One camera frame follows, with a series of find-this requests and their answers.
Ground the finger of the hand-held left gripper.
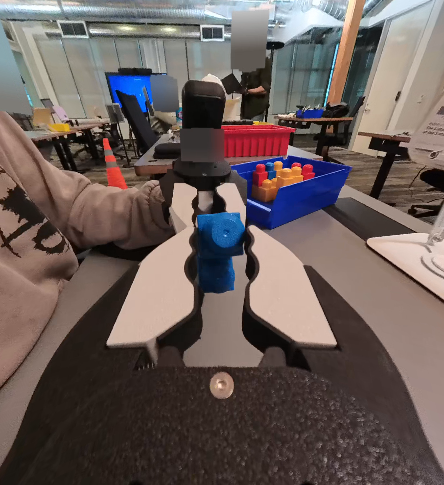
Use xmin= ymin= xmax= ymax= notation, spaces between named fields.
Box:
xmin=215 ymin=182 xmax=248 ymax=225
xmin=168 ymin=183 xmax=200 ymax=233

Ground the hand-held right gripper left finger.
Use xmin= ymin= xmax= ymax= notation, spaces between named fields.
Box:
xmin=106 ymin=226 xmax=203 ymax=362

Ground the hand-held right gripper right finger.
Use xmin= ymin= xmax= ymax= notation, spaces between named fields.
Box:
xmin=243 ymin=226 xmax=338 ymax=351

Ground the blue one-stud toy block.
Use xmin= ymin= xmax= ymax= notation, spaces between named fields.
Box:
xmin=197 ymin=212 xmax=245 ymax=259

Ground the blue two-stud toy block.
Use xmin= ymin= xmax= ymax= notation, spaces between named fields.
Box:
xmin=198 ymin=256 xmax=235 ymax=293

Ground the pile of assembled block steps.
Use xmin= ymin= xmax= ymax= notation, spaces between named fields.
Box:
xmin=251 ymin=161 xmax=316 ymax=202

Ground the wood-edged desk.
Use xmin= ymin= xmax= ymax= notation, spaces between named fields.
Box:
xmin=134 ymin=134 xmax=323 ymax=177

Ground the black wrist rest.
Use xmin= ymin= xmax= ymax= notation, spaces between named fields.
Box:
xmin=153 ymin=143 xmax=181 ymax=160

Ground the red plastic bin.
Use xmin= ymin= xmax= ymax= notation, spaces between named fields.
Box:
xmin=222 ymin=125 xmax=295 ymax=158

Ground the orange traffic cone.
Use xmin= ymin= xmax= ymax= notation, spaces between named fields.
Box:
xmin=102 ymin=138 xmax=128 ymax=190

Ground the blue-screen monitor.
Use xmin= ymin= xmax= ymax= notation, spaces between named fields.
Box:
xmin=105 ymin=73 xmax=167 ymax=114

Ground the wooden-top desk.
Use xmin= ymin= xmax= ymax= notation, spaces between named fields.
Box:
xmin=29 ymin=121 xmax=105 ymax=171
xmin=275 ymin=115 xmax=353 ymax=163
xmin=358 ymin=131 xmax=414 ymax=199

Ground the white document stand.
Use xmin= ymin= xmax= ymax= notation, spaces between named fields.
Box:
xmin=367 ymin=152 xmax=444 ymax=315

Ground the black bag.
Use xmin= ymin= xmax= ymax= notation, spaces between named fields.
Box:
xmin=322 ymin=102 xmax=349 ymax=118

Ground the black office chair base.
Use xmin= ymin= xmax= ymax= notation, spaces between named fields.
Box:
xmin=408 ymin=168 xmax=444 ymax=228

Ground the printed instruction sheet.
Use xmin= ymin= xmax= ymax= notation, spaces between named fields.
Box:
xmin=411 ymin=74 xmax=444 ymax=152

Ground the wooden support post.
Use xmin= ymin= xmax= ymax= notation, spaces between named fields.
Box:
xmin=327 ymin=0 xmax=366 ymax=105

